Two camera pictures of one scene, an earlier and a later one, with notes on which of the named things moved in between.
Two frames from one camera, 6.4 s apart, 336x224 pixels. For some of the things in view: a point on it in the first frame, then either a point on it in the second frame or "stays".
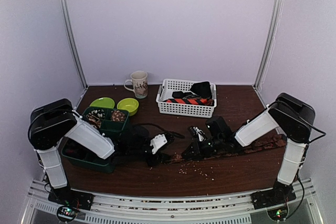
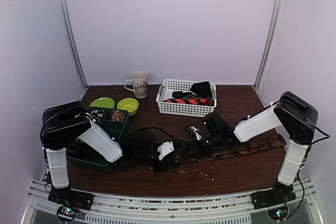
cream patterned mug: [139, 78] stays
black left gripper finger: [153, 160] → [161, 166]
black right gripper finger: [192, 152] stays
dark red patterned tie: [279, 140] stays
